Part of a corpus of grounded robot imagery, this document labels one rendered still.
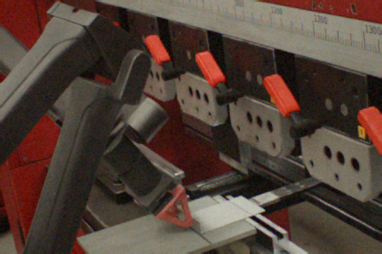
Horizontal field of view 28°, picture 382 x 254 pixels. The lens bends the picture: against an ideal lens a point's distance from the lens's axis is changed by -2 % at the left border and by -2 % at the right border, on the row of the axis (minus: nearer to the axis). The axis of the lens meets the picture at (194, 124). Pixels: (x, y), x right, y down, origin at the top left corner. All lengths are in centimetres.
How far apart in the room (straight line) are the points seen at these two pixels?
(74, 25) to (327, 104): 32
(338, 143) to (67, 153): 34
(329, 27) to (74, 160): 36
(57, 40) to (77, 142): 15
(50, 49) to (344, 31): 34
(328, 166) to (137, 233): 47
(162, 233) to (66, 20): 52
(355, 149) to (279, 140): 18
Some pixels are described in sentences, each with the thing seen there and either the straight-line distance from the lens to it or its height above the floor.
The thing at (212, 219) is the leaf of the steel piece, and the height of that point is 100.
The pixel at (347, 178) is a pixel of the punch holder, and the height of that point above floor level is 120.
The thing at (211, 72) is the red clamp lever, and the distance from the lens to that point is 115.
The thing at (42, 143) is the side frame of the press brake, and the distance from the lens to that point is 212.
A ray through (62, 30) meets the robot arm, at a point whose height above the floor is 143.
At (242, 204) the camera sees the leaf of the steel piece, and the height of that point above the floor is 100.
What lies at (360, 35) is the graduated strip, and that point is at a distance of 88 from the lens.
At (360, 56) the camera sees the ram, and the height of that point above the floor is 136.
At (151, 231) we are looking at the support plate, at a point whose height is 100.
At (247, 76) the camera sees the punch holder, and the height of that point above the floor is 129.
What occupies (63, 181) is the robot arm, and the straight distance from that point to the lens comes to 100.
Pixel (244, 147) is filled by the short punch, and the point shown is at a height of 113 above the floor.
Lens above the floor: 159
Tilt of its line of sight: 18 degrees down
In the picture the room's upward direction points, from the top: 8 degrees counter-clockwise
